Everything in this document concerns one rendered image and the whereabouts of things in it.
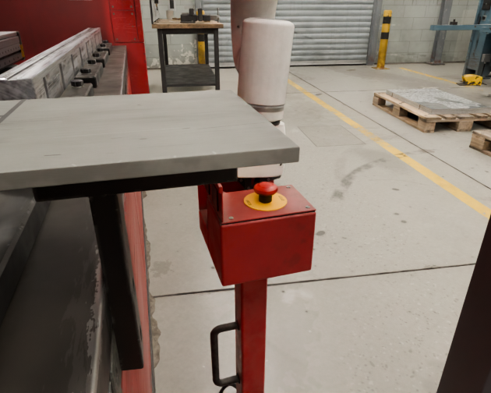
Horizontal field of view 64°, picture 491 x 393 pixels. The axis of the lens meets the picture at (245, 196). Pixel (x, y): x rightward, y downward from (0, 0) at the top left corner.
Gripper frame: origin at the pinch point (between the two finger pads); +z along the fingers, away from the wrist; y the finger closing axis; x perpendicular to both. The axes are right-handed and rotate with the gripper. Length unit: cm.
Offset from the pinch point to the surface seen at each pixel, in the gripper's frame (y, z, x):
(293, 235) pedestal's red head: 2.4, 0.0, -15.1
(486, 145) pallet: 257, 46, 171
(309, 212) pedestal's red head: 4.8, -4.0, -14.9
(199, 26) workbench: 61, -19, 385
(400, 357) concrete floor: 64, 69, 13
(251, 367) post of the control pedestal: 0.9, 36.6, -7.9
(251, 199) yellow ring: -3.1, -3.9, -8.8
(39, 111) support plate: -29.5, -23.6, -32.1
